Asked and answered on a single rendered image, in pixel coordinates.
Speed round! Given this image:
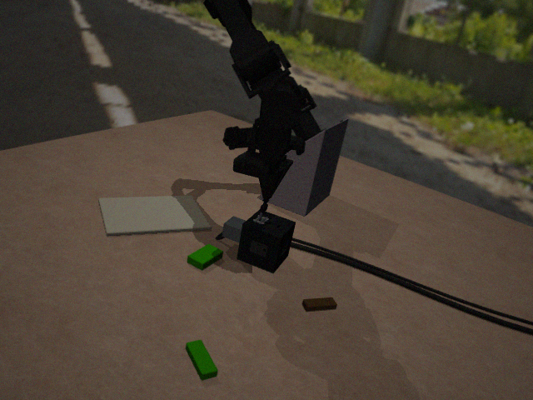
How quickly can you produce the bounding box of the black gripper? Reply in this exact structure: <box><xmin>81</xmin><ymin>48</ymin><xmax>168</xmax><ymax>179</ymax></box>
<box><xmin>233</xmin><ymin>113</ymin><xmax>306</xmax><ymax>200</ymax></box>

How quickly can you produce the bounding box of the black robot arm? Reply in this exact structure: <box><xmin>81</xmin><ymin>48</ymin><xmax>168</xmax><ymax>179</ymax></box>
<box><xmin>203</xmin><ymin>0</ymin><xmax>321</xmax><ymax>152</ymax></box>

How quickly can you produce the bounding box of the green rectangular block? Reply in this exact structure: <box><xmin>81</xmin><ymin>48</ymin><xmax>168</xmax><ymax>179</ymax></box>
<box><xmin>187</xmin><ymin>244</ymin><xmax>223</xmax><ymax>270</ymax></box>
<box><xmin>186</xmin><ymin>339</ymin><xmax>217</xmax><ymax>381</ymax></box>

